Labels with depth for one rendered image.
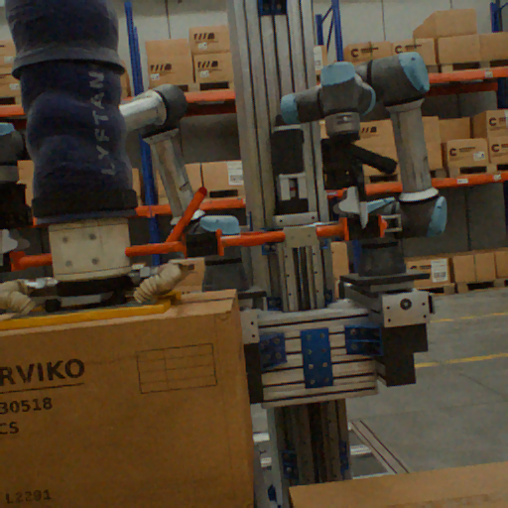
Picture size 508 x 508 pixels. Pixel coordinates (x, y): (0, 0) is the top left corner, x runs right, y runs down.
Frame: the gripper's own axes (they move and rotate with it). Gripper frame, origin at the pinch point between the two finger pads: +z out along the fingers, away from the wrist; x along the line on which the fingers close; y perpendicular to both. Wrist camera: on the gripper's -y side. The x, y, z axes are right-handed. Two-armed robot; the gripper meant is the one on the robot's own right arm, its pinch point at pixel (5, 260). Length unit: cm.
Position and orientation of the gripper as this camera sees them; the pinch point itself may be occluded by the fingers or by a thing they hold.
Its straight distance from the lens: 181.6
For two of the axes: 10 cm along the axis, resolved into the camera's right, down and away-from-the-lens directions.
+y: 10.0, -0.9, -0.1
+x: 0.0, -0.6, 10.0
